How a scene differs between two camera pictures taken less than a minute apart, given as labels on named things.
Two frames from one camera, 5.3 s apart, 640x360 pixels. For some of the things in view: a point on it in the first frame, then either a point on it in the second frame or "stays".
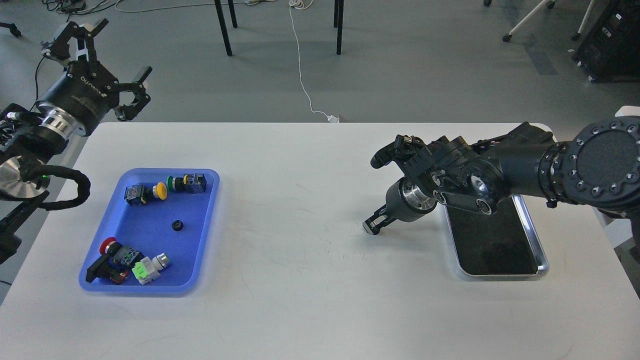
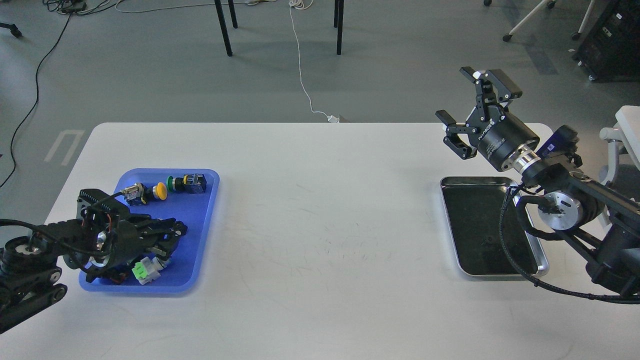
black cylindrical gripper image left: (85, 92) -> (131, 239)
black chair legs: (338, 13) stays
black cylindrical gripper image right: (405, 201) -> (500, 137)
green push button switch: (191, 183) stays
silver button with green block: (147, 271) stays
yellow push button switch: (140, 194) stays
